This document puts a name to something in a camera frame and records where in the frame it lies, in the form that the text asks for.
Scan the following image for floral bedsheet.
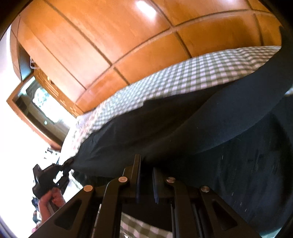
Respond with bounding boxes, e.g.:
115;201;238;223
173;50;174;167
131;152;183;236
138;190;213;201
60;111;95;163

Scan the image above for green white checkered bedsheet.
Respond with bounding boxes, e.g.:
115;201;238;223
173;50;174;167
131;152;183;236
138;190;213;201
62;45;293;238

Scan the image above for black pants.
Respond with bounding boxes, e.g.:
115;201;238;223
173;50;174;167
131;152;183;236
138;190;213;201
66;28;292;237

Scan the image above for left hand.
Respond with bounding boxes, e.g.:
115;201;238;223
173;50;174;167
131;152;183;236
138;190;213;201
38;187;66;224

